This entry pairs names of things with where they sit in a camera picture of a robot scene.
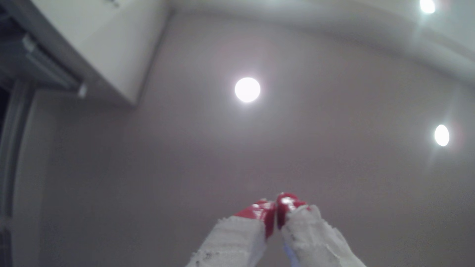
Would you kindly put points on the round ceiling light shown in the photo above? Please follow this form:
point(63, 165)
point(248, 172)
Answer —
point(427, 5)
point(247, 89)
point(441, 135)

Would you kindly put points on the grey curtain rail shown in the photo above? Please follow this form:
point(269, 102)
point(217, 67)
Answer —
point(52, 66)

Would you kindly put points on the red taped gripper finger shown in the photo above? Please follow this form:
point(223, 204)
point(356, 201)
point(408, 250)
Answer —
point(237, 237)
point(311, 237)

